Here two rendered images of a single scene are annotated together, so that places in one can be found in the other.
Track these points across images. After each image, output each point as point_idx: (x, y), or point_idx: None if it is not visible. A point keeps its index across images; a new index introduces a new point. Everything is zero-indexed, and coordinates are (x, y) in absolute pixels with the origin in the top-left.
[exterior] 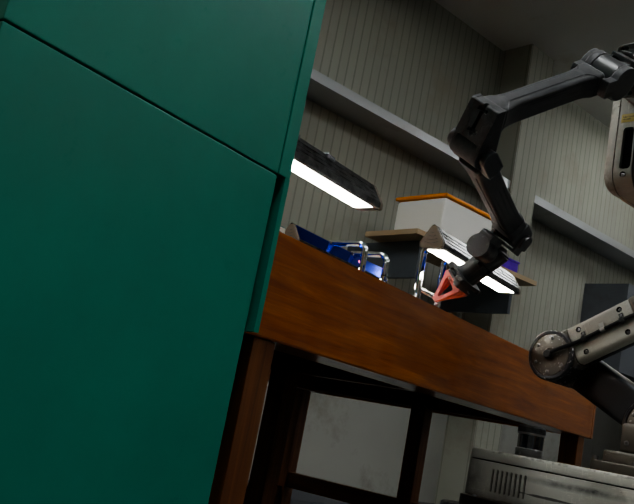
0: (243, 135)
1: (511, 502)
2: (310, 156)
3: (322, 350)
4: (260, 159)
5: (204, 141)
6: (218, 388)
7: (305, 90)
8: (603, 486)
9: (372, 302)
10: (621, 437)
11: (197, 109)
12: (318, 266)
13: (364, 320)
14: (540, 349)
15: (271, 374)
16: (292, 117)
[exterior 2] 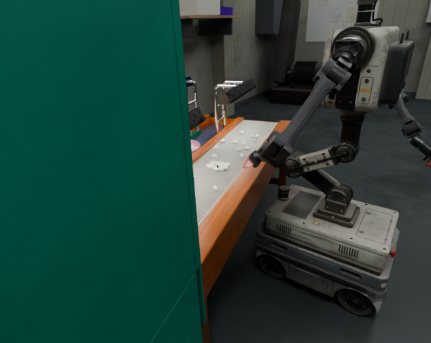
0: (179, 288)
1: (285, 235)
2: None
3: (221, 269)
4: (188, 281)
5: (165, 323)
6: None
7: (196, 222)
8: (323, 237)
9: (232, 225)
10: (325, 204)
11: (157, 322)
12: (213, 251)
13: (230, 235)
14: (287, 165)
15: None
16: (195, 243)
